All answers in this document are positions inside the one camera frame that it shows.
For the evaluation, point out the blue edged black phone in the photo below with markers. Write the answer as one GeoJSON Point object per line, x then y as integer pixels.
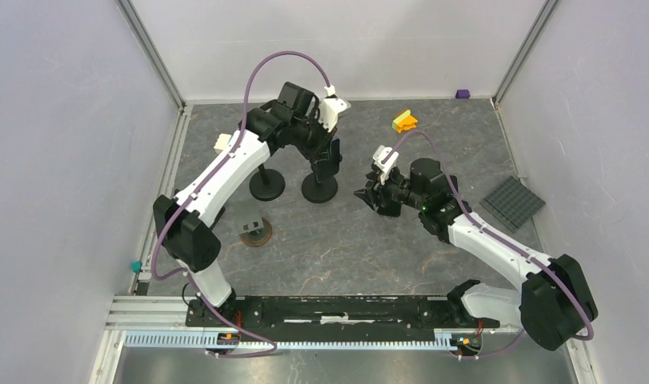
{"type": "Point", "coordinates": [326, 164]}

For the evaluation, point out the grey lego baseplate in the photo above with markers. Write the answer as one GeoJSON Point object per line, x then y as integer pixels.
{"type": "Point", "coordinates": [512, 203]}

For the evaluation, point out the yellow orange toy block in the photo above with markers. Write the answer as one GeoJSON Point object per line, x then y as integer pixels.
{"type": "Point", "coordinates": [404, 121]}

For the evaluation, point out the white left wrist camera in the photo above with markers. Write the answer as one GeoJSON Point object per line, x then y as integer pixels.
{"type": "Point", "coordinates": [330, 108]}

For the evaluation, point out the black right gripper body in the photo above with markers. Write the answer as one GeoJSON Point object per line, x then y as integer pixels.
{"type": "Point", "coordinates": [396, 189]}

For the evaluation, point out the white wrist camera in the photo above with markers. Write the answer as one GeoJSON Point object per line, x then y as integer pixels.
{"type": "Point", "coordinates": [330, 108]}
{"type": "Point", "coordinates": [384, 160]}

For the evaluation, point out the black round base phone stand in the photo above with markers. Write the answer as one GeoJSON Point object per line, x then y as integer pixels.
{"type": "Point", "coordinates": [320, 185]}

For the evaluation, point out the teal small clip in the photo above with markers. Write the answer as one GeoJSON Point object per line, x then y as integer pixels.
{"type": "Point", "coordinates": [136, 267]}

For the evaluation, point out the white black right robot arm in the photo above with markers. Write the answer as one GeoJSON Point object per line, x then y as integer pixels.
{"type": "Point", "coordinates": [549, 297]}

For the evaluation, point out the aluminium frame rail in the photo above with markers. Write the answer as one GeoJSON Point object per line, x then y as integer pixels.
{"type": "Point", "coordinates": [534, 33]}
{"type": "Point", "coordinates": [165, 178]}

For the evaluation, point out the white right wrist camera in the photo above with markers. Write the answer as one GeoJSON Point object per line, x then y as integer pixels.
{"type": "Point", "coordinates": [384, 160]}

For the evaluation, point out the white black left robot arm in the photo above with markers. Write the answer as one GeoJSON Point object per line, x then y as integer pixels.
{"type": "Point", "coordinates": [184, 223]}

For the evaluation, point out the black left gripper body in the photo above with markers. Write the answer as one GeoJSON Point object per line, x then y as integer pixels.
{"type": "Point", "coordinates": [311, 138]}

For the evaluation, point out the aluminium frame rail left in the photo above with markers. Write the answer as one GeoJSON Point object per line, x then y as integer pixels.
{"type": "Point", "coordinates": [165, 178]}

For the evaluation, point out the white blue toy block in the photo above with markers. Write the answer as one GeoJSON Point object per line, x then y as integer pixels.
{"type": "Point", "coordinates": [223, 141]}

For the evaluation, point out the aluminium frame rail right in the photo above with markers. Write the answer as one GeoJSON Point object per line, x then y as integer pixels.
{"type": "Point", "coordinates": [534, 33]}

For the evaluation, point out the purple toy block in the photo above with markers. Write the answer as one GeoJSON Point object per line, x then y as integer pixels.
{"type": "Point", "coordinates": [462, 94]}

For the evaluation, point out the grey stand on brown base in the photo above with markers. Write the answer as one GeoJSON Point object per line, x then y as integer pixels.
{"type": "Point", "coordinates": [254, 229]}

